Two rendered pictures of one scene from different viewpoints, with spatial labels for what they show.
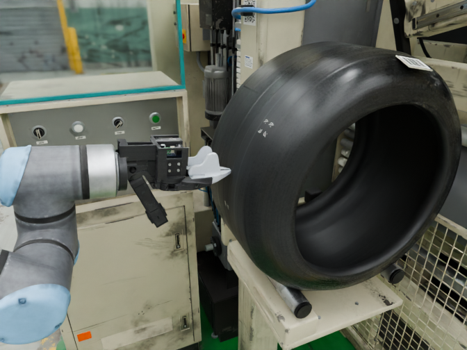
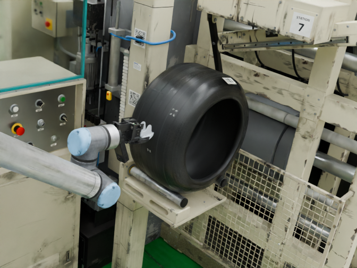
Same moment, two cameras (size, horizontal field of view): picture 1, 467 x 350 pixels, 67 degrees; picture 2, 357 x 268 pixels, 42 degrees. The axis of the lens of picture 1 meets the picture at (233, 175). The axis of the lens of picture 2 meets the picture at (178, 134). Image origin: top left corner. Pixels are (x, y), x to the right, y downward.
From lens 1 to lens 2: 1.23 m
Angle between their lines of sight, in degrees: 25
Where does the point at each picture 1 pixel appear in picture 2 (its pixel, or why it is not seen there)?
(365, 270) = (211, 178)
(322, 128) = (198, 112)
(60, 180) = (102, 142)
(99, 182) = (113, 142)
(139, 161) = (122, 131)
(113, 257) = (27, 204)
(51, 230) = (93, 165)
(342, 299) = (196, 201)
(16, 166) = (87, 137)
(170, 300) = (60, 237)
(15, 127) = not seen: outside the picture
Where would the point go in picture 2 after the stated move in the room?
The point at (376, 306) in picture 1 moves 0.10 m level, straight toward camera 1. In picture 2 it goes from (214, 201) to (213, 214)
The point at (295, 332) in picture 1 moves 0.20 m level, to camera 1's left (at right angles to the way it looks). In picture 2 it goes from (180, 216) to (136, 223)
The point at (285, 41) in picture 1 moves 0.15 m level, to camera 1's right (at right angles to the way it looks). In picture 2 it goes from (160, 56) to (189, 56)
